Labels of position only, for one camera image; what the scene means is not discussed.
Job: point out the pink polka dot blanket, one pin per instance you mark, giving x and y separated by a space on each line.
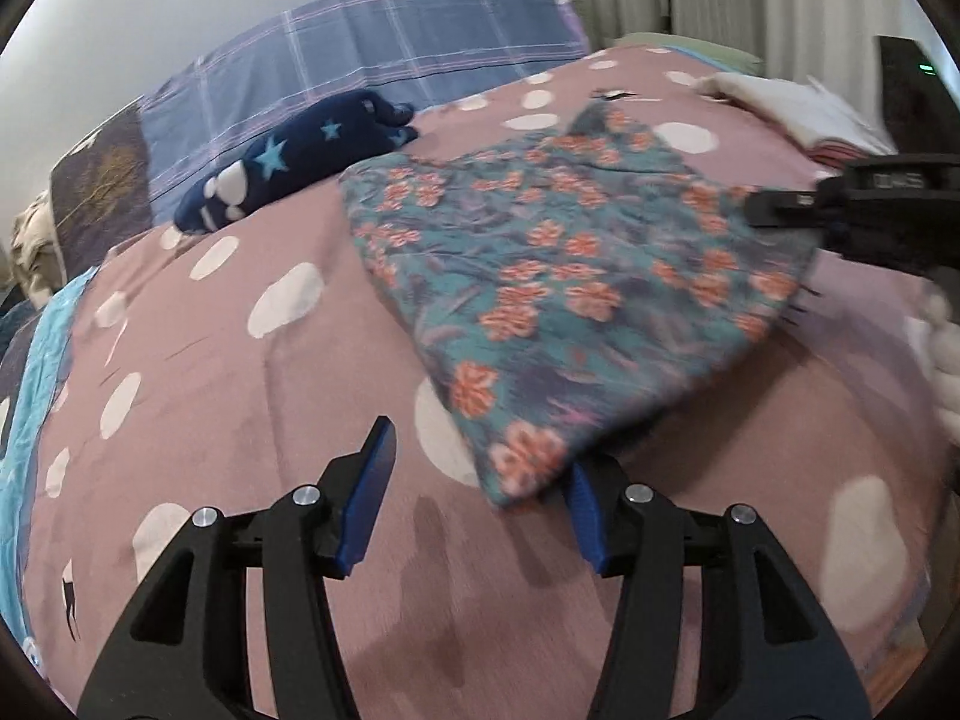
262 405

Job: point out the person's right hand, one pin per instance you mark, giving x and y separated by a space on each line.
937 367

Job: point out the light green sheet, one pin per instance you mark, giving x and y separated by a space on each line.
675 45

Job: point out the teal blue blanket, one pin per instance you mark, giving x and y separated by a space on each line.
45 360

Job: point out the navy star paw plush cushion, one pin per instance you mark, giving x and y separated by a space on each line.
300 150

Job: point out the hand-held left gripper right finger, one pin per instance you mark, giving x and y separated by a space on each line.
589 525

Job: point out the red striped folded cloth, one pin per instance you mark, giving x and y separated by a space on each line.
836 154

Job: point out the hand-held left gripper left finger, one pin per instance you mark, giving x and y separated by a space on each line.
367 495

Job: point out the blue plaid pillow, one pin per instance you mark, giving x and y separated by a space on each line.
375 37

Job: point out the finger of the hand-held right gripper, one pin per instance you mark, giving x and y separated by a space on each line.
784 208

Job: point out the white folded clothes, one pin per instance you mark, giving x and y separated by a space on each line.
795 109

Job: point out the beige patterned cloth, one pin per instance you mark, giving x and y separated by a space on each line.
34 240

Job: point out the floral teal small garment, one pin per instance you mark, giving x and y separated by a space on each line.
562 277

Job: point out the dark tree print pillow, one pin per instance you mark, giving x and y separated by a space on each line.
105 180

